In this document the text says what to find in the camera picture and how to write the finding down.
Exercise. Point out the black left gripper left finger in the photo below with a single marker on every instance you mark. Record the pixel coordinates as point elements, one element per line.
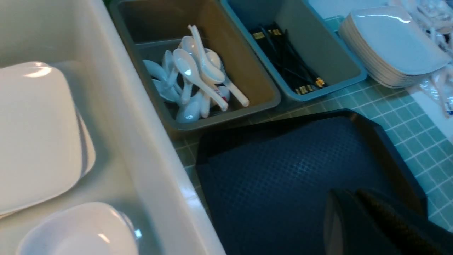
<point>350,230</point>

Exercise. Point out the grey-brown spoon bin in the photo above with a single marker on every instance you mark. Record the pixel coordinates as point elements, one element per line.
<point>148,28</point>

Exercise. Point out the black serving tray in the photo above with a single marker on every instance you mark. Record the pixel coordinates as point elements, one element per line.
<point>266,184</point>

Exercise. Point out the stack of white plates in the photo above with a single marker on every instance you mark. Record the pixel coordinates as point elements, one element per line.
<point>394,50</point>

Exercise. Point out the white ceramic soup spoon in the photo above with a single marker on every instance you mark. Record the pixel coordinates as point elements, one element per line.
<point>187,67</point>

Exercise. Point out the large white rice plate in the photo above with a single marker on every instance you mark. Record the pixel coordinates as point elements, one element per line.
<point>34,86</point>

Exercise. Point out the pile of white spoons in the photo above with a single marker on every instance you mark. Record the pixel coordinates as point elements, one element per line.
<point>193,102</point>

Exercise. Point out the blue-grey chopstick bin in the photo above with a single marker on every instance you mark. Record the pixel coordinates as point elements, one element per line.
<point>310,37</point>

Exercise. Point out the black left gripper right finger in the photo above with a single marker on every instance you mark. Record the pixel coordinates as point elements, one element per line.
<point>410,232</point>

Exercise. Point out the white square plate in tub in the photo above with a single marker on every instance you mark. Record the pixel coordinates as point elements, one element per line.
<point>88,152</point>

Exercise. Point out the white deep bowl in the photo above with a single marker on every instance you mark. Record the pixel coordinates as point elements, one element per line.
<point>93,228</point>

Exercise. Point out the pile of black chopsticks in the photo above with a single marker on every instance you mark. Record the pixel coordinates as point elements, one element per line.
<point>274,42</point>

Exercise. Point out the large white plastic tub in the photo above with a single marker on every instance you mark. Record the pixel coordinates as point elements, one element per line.
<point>137,168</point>

